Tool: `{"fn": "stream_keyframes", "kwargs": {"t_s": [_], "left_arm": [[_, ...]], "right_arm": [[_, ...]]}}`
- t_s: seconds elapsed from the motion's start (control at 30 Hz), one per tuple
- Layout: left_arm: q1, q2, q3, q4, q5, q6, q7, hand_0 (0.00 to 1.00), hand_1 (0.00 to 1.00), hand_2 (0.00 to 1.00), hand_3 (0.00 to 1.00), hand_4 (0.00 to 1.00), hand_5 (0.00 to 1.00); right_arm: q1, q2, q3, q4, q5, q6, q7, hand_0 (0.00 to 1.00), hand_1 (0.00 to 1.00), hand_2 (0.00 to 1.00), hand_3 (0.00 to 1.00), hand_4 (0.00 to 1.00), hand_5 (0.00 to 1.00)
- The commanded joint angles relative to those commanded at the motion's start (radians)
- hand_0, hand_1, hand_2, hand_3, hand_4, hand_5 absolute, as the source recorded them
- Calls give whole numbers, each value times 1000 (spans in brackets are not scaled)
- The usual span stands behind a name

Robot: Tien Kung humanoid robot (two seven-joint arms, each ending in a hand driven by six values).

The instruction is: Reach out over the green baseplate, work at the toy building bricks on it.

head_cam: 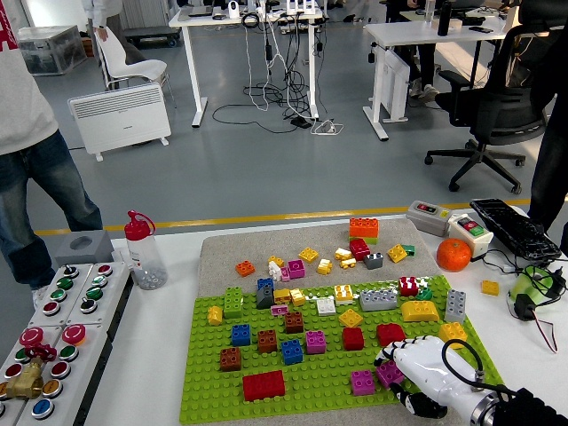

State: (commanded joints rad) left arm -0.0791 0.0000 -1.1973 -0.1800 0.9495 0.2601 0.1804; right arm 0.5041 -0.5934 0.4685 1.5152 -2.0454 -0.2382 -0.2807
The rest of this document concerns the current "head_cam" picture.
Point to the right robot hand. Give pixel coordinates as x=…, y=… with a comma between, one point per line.
x=421, y=364

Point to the magenta square brick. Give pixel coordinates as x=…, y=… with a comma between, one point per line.
x=316, y=342
x=388, y=375
x=362, y=383

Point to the green studded baseplate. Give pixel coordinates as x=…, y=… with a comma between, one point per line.
x=213, y=399

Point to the red sloped brick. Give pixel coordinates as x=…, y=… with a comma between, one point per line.
x=390, y=333

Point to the large yellow square brick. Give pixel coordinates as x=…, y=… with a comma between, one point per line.
x=452, y=330

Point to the yellow curved brick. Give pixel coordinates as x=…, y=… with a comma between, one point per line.
x=419, y=310

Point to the tall grey brick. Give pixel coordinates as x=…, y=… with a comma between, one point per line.
x=455, y=306

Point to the small dark green piece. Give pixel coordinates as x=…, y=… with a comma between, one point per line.
x=424, y=294

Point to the red square brick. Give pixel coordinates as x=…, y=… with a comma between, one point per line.
x=353, y=339

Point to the long grey brick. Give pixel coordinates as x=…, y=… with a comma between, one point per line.
x=377, y=301

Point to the red white striped brick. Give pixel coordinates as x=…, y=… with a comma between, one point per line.
x=408, y=287

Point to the yellow flat plate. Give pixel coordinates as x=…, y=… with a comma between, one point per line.
x=351, y=317

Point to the white flat brick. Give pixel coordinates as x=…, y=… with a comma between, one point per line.
x=326, y=306

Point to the orange fruit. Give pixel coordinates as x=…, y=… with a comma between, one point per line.
x=453, y=256

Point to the grey brick white studs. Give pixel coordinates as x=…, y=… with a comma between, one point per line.
x=373, y=262

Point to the dark green brick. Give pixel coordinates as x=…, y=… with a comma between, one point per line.
x=409, y=250

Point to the black power adapter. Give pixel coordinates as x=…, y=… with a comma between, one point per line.
x=526, y=307

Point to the blue brick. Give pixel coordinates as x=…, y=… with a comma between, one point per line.
x=293, y=352
x=241, y=336
x=265, y=284

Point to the lime green flat brick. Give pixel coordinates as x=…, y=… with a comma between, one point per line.
x=370, y=241

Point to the brown brick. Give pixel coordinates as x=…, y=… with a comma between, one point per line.
x=231, y=359
x=268, y=341
x=294, y=322

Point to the small yellow white brick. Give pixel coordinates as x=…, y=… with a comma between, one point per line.
x=324, y=266
x=342, y=254

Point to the large orange brick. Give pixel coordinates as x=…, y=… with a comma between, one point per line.
x=364, y=230

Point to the magenta hollow brick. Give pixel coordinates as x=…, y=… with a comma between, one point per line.
x=296, y=269

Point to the long red brick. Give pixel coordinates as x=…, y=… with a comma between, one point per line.
x=264, y=386

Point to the small pink brick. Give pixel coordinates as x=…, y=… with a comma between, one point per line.
x=285, y=275

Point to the black plug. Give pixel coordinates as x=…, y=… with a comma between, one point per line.
x=560, y=277

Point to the black keyboard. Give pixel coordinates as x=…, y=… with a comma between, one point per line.
x=510, y=226

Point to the dark grey slope brick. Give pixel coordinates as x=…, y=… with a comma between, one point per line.
x=265, y=298

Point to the tall lime green brick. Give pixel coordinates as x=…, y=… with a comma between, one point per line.
x=233, y=304

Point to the grey-brown mat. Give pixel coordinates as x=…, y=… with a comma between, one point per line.
x=266, y=242

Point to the small orange brick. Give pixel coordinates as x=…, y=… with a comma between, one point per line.
x=245, y=269

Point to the person in dark trousers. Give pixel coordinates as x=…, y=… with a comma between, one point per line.
x=552, y=177

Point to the black office chair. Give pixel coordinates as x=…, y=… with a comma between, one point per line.
x=506, y=120

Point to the black power brick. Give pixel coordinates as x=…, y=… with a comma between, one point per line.
x=302, y=124

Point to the white panel under desk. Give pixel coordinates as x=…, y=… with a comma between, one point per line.
x=395, y=84

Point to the clear bottle red cap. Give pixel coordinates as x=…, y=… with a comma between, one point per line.
x=144, y=262

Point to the seated person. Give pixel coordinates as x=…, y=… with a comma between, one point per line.
x=425, y=62

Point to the white four-button control box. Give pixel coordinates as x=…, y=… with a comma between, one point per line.
x=73, y=288
x=108, y=284

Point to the black phone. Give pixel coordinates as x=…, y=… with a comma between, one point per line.
x=481, y=30

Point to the white emergency-stop button box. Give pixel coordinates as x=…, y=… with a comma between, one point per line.
x=80, y=368
x=15, y=406

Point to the grey block round hole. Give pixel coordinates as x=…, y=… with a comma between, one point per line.
x=95, y=253

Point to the black bottle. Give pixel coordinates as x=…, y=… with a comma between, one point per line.
x=444, y=20

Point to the black hanging adapter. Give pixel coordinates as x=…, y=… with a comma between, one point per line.
x=268, y=52

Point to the white panel heater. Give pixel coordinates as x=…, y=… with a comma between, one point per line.
x=120, y=115

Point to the white plastic chair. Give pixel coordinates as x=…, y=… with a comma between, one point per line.
x=133, y=68

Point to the dark laptop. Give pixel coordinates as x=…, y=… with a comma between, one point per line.
x=202, y=12

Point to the black wheeled dolly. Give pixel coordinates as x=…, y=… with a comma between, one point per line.
x=155, y=35

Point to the person in jeans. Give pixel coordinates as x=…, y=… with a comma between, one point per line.
x=35, y=186

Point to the wooden crate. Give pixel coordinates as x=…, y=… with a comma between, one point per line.
x=88, y=48

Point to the person in grey tracksuit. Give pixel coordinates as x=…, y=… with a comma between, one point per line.
x=100, y=9

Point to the clear storage crate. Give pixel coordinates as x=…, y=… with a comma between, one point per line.
x=53, y=53

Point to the white red-green switch box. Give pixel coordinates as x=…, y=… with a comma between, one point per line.
x=461, y=239

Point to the grey switch box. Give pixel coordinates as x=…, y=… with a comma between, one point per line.
x=426, y=222

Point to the white camera device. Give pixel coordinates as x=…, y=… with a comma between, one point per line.
x=233, y=10

